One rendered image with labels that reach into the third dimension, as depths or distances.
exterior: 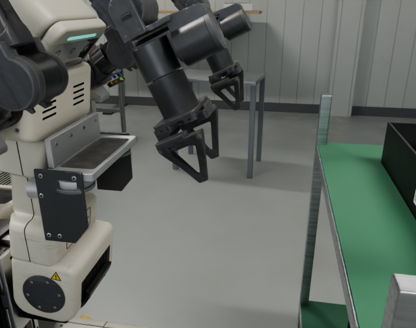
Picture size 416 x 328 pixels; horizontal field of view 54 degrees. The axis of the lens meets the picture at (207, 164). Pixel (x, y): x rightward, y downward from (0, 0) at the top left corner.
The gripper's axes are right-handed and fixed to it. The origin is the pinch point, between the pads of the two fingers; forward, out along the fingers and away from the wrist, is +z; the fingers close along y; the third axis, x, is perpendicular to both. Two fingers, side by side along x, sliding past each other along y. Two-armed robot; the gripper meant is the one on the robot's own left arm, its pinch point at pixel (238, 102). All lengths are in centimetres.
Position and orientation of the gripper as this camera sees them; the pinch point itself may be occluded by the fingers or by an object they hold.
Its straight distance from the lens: 102.6
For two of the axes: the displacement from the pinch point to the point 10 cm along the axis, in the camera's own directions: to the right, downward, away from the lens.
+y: 1.8, -3.5, 9.2
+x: -8.9, 3.5, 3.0
